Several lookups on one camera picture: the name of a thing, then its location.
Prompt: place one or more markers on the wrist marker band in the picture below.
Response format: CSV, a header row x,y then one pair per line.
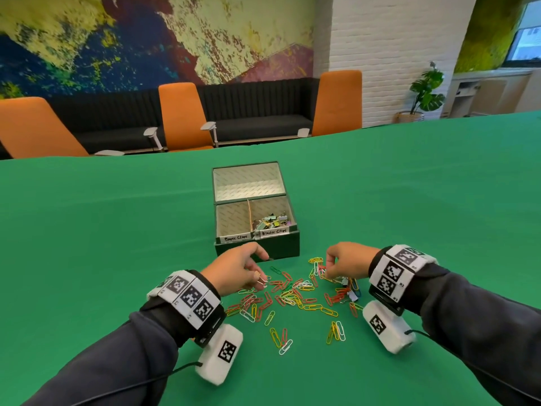
x,y
190,295
397,270

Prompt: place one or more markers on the green yellow wall painting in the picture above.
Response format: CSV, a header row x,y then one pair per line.
x,y
486,33

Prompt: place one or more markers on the green table cloth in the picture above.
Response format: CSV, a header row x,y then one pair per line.
x,y
84,215

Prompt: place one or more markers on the potted green plant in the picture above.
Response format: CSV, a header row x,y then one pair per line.
x,y
427,90

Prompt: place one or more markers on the white shelf unit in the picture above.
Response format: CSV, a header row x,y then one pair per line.
x,y
486,95

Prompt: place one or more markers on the orange chair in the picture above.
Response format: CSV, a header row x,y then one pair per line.
x,y
181,116
338,103
34,131

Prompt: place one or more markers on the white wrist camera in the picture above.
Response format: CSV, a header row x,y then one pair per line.
x,y
220,355
386,327

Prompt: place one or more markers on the black bench sofa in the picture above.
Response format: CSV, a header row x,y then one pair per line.
x,y
262,107

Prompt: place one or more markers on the person's left hand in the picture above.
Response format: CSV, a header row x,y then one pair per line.
x,y
230,270

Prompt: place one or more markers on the person's right forearm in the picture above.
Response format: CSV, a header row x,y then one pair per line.
x,y
486,334

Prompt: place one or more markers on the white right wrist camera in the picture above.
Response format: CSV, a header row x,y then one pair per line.
x,y
386,327

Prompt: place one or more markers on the colourful wall mural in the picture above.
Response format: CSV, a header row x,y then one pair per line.
x,y
148,38

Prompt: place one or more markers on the dark framed window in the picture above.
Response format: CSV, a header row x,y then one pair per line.
x,y
526,42

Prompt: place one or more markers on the person's left forearm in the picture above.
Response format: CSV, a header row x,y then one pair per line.
x,y
118,359

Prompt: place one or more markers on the pile of coloured paper clips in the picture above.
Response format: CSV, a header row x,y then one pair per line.
x,y
291,293

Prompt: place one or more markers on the heap of sorted binder clips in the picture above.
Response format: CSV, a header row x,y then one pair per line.
x,y
270,221

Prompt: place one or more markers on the right wrist marker band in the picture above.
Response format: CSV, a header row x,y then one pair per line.
x,y
397,270

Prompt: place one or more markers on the dark green divided box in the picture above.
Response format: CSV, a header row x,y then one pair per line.
x,y
279,249

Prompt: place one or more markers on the person's right hand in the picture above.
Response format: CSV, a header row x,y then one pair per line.
x,y
353,260

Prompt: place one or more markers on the left wrist marker band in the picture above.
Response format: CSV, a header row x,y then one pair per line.
x,y
190,295

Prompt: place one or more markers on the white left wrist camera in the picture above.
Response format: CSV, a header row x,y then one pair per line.
x,y
220,355

